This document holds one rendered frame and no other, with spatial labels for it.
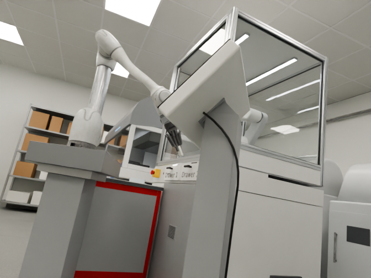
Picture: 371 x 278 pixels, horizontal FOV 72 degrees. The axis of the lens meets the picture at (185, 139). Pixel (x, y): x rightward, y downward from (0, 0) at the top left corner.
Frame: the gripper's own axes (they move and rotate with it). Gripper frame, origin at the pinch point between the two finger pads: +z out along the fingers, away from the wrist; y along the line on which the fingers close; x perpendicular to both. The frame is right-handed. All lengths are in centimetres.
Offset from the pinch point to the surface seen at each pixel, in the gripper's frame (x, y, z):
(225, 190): -71, -47, 19
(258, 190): -32, 22, 40
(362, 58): -56, 296, -32
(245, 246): -24, 1, 66
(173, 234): 18, -16, 50
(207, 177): -66, -48, 13
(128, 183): 44.4, -20.0, 9.2
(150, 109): 91, 58, -56
